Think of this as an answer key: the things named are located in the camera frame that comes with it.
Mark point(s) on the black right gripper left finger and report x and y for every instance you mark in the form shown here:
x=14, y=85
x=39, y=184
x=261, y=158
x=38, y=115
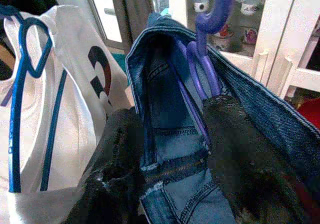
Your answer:
x=115, y=164

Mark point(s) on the purple clothes hanger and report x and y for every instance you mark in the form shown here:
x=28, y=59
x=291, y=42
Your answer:
x=217, y=16

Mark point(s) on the floral print pot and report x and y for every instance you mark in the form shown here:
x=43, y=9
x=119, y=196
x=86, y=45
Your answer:
x=225, y=40

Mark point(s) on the white glass door cabinet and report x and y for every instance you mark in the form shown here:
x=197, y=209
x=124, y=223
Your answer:
x=275, y=21

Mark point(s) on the white mug dark spot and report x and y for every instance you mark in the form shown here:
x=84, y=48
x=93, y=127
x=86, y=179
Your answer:
x=201, y=5

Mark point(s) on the blue denim shorts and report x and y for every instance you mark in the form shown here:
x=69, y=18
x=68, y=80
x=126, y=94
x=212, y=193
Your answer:
x=172, y=109

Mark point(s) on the grey curtain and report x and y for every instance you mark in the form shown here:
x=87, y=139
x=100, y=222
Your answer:
x=132, y=9

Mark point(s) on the floral print mug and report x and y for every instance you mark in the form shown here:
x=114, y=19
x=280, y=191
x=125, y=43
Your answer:
x=250, y=36

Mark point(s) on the blue clothes hanger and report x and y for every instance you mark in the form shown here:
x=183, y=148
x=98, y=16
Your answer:
x=49, y=42

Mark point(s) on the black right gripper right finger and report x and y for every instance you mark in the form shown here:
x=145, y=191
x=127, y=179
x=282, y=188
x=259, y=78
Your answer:
x=245, y=164

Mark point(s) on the red jersey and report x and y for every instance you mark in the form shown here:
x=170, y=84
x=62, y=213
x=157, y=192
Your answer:
x=310, y=114

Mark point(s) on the white jersey blue trim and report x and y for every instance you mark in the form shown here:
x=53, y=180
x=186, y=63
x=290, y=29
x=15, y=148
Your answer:
x=72, y=134

